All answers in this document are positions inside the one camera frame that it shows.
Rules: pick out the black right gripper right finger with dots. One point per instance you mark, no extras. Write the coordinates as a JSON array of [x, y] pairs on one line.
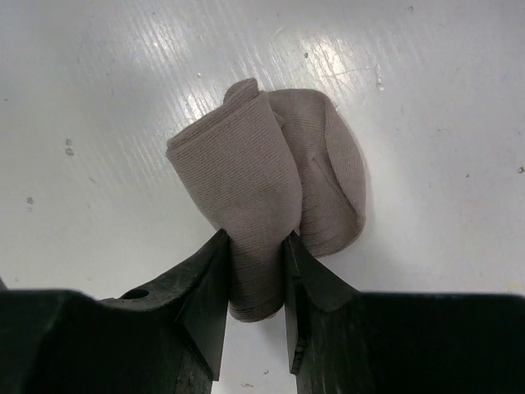
[[341, 340]]

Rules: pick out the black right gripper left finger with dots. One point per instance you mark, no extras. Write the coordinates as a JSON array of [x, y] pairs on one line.
[[165, 336]]

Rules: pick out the taupe sock red stripes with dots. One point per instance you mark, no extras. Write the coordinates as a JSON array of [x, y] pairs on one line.
[[264, 165]]

